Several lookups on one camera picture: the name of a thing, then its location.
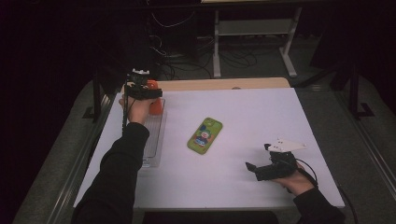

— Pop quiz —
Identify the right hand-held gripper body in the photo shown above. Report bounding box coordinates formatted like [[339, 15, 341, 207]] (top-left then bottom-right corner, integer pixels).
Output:
[[255, 136, 308, 182]]

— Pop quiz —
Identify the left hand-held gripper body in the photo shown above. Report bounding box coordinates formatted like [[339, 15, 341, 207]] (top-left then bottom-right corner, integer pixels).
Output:
[[124, 68, 151, 92]]

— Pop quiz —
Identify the orange phone case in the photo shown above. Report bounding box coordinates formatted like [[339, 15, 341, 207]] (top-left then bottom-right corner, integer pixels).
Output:
[[146, 79, 165, 117]]

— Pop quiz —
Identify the clear plastic tray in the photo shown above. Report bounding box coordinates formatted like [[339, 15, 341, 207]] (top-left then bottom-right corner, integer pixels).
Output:
[[137, 98, 168, 169]]

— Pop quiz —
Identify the green cartoon phone case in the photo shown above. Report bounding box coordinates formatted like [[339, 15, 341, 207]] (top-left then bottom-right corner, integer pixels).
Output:
[[186, 117, 224, 156]]

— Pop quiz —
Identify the person's left hand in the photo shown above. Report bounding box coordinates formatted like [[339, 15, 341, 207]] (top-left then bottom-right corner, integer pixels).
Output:
[[118, 94, 157, 126]]

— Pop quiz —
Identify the person's right hand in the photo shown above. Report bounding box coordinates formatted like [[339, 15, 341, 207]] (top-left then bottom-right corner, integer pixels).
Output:
[[274, 168, 316, 197]]

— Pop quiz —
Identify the white table board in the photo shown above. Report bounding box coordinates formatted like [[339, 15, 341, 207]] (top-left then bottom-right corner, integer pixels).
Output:
[[73, 87, 346, 210]]

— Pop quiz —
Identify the black metal stand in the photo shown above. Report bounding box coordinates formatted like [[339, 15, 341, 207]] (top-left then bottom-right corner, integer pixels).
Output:
[[347, 60, 375, 121], [81, 69, 110, 123]]

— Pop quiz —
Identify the light wooden table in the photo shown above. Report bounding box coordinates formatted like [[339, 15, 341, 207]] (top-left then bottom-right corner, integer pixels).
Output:
[[120, 77, 291, 93]]

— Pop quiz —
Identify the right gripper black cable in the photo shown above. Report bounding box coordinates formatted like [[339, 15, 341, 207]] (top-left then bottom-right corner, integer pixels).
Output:
[[294, 158, 359, 224]]

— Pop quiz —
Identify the tangle of floor cables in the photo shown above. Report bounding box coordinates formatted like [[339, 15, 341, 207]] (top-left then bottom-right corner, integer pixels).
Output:
[[146, 10, 281, 80]]

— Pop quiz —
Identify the white metal desk frame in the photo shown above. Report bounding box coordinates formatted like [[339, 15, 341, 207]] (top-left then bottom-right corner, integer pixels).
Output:
[[212, 7, 304, 78]]

